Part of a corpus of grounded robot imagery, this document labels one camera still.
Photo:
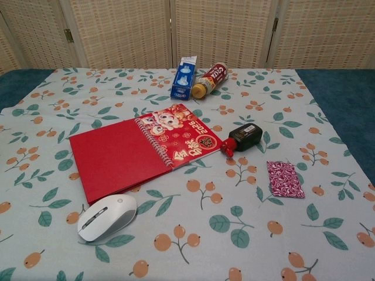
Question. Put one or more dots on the magenta patterned packet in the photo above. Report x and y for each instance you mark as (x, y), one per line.
(285, 180)

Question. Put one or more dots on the black ink bottle red cap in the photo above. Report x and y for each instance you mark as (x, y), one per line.
(246, 137)

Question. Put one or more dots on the blue toothpaste box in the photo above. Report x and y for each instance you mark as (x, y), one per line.
(183, 79)

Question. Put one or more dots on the floral print tablecloth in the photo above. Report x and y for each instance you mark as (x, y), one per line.
(175, 205)

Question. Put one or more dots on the red Costa coffee bottle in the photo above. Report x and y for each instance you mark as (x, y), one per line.
(214, 76)

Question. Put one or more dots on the red spiral desk calendar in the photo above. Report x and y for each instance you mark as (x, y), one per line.
(117, 164)

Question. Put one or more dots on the white computer mouse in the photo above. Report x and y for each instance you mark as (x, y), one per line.
(105, 216)

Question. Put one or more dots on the woven bamboo folding screen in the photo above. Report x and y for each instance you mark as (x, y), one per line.
(126, 29)

